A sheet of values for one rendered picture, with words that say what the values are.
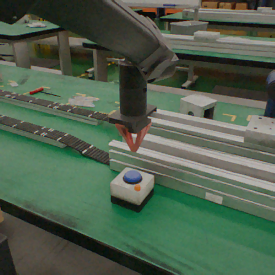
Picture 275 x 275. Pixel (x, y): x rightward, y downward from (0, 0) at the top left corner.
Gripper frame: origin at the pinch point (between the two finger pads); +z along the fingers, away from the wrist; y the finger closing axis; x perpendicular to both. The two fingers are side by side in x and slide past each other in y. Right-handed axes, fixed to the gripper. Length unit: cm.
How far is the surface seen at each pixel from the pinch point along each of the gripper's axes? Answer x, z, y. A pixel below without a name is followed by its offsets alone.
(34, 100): 65, 11, 30
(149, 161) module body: 0.5, 8.7, 8.9
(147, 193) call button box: -3.6, 11.4, -0.2
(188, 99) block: 4.9, 5.4, 47.6
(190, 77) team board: 92, 78, 298
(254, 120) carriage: -20.1, 2.4, 33.6
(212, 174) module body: -16.3, 6.7, 8.3
